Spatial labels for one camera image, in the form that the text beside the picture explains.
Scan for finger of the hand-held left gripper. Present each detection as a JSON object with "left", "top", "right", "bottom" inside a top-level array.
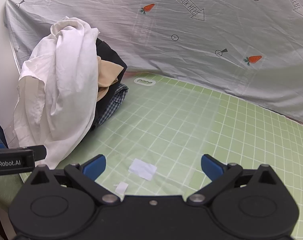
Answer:
[{"left": 33, "top": 145, "right": 47, "bottom": 161}]

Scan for light green cloth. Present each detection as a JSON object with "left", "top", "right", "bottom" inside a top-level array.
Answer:
[{"left": 0, "top": 173, "right": 30, "bottom": 212}]

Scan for white pants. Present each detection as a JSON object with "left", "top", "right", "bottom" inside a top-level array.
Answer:
[{"left": 14, "top": 16, "right": 101, "bottom": 170}]

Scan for grey printed sheet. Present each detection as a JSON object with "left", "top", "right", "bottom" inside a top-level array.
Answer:
[{"left": 4, "top": 0, "right": 303, "bottom": 130}]

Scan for beige garment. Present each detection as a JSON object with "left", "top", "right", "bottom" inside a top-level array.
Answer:
[{"left": 97, "top": 56, "right": 124, "bottom": 100}]

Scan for green grid mat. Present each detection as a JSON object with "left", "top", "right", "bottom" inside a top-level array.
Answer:
[{"left": 22, "top": 71, "right": 303, "bottom": 240}]

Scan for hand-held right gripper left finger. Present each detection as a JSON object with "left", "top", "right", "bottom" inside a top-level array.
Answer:
[{"left": 29, "top": 154, "right": 121, "bottom": 205}]

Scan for large white paper scrap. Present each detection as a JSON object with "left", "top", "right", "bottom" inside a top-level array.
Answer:
[{"left": 128, "top": 159, "right": 157, "bottom": 180}]

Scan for black garment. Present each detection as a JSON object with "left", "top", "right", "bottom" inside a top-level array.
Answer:
[{"left": 90, "top": 38, "right": 128, "bottom": 132}]

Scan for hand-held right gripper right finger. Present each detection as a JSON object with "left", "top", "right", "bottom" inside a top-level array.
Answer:
[{"left": 186, "top": 154, "right": 282, "bottom": 205}]

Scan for blue plaid shirt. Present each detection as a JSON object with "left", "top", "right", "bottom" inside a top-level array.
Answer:
[{"left": 98, "top": 84, "right": 129, "bottom": 125}]

